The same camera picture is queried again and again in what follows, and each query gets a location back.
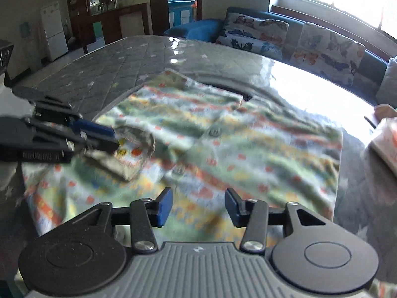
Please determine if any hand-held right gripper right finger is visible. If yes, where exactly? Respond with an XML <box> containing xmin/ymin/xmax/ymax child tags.
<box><xmin>225</xmin><ymin>188</ymin><xmax>332</xmax><ymax>253</ymax></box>

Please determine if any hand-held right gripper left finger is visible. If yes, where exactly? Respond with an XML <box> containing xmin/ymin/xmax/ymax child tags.
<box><xmin>66</xmin><ymin>187</ymin><xmax>173</xmax><ymax>253</ymax></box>

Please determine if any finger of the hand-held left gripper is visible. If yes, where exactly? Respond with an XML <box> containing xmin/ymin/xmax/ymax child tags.
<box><xmin>26</xmin><ymin>117</ymin><xmax>120</xmax><ymax>156</ymax></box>
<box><xmin>12</xmin><ymin>86</ymin><xmax>117</xmax><ymax>141</ymax></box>

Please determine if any green patterned child's shirt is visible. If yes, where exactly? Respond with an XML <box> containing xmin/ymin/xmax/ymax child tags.
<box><xmin>23</xmin><ymin>68</ymin><xmax>343</xmax><ymax>247</ymax></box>

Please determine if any grey quilted table cover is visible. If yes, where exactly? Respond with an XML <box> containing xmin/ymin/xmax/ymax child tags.
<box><xmin>0</xmin><ymin>34</ymin><xmax>397</xmax><ymax>298</ymax></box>

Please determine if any white refrigerator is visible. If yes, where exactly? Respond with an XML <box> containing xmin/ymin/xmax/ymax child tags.
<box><xmin>40</xmin><ymin>1</ymin><xmax>69</xmax><ymax>61</ymax></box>

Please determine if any dark wooden cabinet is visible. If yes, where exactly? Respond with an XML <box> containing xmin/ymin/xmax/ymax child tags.
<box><xmin>65</xmin><ymin>0</ymin><xmax>149</xmax><ymax>46</ymax></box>

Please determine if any blue cabinet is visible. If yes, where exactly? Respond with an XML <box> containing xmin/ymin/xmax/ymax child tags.
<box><xmin>168</xmin><ymin>0</ymin><xmax>197</xmax><ymax>28</ymax></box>

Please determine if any blue sofa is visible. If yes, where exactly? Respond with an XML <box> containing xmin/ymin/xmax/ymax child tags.
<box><xmin>163</xmin><ymin>6</ymin><xmax>397</xmax><ymax>106</ymax></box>

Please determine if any small butterfly print cushion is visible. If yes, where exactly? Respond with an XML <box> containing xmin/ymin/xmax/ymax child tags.
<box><xmin>222</xmin><ymin>12</ymin><xmax>289</xmax><ymax>48</ymax></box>
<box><xmin>215</xmin><ymin>36</ymin><xmax>284</xmax><ymax>61</ymax></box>

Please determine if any pink wet wipes pack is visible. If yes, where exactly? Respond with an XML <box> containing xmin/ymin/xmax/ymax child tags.
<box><xmin>361</xmin><ymin>116</ymin><xmax>397</xmax><ymax>174</ymax></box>

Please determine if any large butterfly print cushion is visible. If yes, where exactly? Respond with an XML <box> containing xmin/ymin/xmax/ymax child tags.
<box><xmin>290</xmin><ymin>22</ymin><xmax>366</xmax><ymax>87</ymax></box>

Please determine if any grey pillow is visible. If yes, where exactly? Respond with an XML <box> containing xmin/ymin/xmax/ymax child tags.
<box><xmin>377</xmin><ymin>57</ymin><xmax>397</xmax><ymax>106</ymax></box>

